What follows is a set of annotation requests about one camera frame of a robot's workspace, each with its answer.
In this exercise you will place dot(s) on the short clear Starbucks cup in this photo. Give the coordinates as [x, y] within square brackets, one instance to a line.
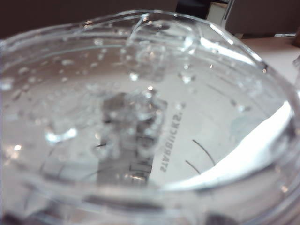
[164, 140]

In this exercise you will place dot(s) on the narrow brown desk divider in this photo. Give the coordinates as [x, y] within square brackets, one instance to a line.
[269, 16]

